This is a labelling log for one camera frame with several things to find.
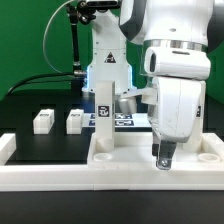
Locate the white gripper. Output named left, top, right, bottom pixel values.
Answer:
left=142, top=77, right=205, bottom=170

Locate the white desk top panel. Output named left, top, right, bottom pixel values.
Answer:
left=87, top=132, right=224, bottom=166

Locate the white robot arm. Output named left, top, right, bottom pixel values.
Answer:
left=84, top=0, right=224, bottom=170

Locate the fiducial marker sheet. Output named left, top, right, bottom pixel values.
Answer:
left=82, top=113, right=151, bottom=128

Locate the white U-shaped fence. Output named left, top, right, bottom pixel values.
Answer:
left=0, top=132, right=224, bottom=191

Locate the grey curved cable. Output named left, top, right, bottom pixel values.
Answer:
left=41, top=0, right=78, bottom=75

